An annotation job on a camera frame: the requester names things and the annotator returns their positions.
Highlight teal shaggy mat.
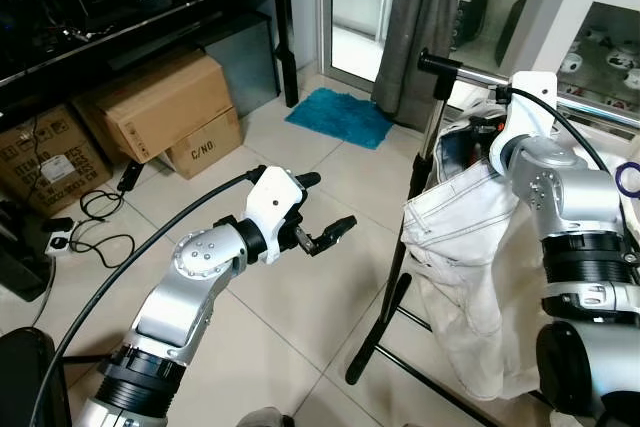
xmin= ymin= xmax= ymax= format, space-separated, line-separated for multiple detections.
xmin=284 ymin=86 xmax=397 ymax=151

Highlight black desk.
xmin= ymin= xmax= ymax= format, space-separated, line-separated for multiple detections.
xmin=0 ymin=0 xmax=301 ymax=133

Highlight cardboard box with white label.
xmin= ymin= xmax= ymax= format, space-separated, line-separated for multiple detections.
xmin=0 ymin=102 xmax=114 ymax=218

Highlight cardboard box with C/NO print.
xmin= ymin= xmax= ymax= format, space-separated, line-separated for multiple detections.
xmin=160 ymin=107 xmax=245 ymax=181

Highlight black power adapter with cable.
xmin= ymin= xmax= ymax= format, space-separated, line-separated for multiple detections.
xmin=48 ymin=160 xmax=148 ymax=270

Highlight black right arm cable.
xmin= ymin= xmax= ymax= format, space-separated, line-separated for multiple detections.
xmin=497 ymin=85 xmax=640 ymax=278

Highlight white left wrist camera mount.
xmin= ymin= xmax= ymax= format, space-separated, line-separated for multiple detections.
xmin=243 ymin=165 xmax=308 ymax=266

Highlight white jeans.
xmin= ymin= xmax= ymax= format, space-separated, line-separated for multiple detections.
xmin=403 ymin=112 xmax=561 ymax=403

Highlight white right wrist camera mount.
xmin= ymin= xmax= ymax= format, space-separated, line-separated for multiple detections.
xmin=490 ymin=71 xmax=559 ymax=176

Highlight grey robot knee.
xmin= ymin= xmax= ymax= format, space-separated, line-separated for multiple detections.
xmin=235 ymin=407 xmax=296 ymax=427

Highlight large plain cardboard box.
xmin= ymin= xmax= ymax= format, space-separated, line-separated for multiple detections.
xmin=73 ymin=47 xmax=237 ymax=165

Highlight grey curtain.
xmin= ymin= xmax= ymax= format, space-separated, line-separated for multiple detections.
xmin=372 ymin=0 xmax=464 ymax=130

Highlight white power strip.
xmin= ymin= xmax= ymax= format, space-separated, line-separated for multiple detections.
xmin=46 ymin=219 xmax=77 ymax=254

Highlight blue plastic hanger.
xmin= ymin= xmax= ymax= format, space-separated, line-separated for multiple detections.
xmin=614 ymin=161 xmax=640 ymax=198

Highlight black and chrome clothes rack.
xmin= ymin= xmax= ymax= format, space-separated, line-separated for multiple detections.
xmin=345 ymin=49 xmax=640 ymax=427

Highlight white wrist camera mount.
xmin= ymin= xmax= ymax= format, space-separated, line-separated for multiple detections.
xmin=490 ymin=71 xmax=559 ymax=176
xmin=243 ymin=165 xmax=308 ymax=266

